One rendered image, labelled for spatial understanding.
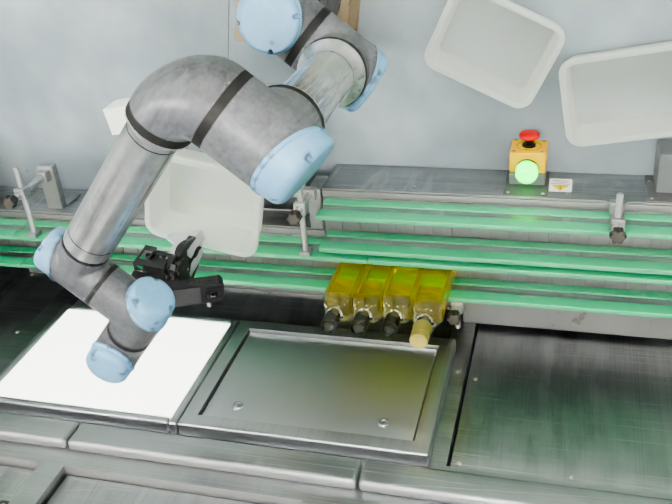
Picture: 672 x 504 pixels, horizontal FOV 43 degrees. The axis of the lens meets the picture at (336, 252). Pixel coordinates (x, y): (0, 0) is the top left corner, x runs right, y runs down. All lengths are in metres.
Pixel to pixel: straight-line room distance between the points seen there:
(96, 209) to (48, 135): 0.93
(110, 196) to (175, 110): 0.19
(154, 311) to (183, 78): 0.39
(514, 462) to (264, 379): 0.50
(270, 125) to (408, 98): 0.75
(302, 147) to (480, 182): 0.75
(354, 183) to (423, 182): 0.14
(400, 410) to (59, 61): 1.09
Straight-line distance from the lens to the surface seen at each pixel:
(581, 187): 1.73
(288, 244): 1.79
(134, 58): 1.95
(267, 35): 1.45
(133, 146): 1.15
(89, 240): 1.27
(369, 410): 1.59
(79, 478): 1.65
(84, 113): 2.07
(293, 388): 1.66
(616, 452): 1.58
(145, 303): 1.30
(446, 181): 1.75
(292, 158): 1.04
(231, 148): 1.06
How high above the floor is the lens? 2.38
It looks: 56 degrees down
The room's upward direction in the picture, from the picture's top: 153 degrees counter-clockwise
